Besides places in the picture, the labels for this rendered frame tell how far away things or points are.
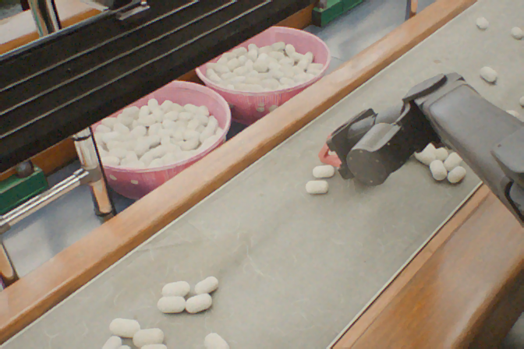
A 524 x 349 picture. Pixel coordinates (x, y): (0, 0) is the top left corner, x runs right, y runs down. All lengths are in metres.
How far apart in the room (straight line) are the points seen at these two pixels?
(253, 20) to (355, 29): 0.88
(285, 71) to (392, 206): 0.43
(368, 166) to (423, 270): 0.14
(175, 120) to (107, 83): 0.57
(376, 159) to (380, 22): 0.84
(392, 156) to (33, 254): 0.56
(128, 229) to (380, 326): 0.36
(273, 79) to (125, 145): 0.34
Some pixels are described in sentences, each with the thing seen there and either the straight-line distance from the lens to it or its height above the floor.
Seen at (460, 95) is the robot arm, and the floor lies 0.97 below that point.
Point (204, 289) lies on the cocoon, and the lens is 0.75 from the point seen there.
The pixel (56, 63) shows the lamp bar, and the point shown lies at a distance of 0.52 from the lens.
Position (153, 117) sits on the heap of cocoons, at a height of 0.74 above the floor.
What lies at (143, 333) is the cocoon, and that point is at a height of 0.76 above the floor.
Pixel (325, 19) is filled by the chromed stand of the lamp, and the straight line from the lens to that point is 1.52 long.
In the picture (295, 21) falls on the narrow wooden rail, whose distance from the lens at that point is 1.47.
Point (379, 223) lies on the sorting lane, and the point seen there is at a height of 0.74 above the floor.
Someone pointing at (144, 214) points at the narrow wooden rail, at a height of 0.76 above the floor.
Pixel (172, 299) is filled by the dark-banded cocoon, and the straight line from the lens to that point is 0.74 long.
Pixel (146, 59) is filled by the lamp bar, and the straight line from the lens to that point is 0.56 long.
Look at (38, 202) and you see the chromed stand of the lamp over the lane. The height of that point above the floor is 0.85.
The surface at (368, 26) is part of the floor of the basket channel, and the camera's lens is 1.52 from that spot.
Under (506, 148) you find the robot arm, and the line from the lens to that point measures 0.42.
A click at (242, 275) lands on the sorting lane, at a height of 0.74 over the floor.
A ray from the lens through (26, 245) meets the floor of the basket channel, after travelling 1.00.
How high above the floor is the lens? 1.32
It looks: 40 degrees down
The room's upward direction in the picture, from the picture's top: 4 degrees counter-clockwise
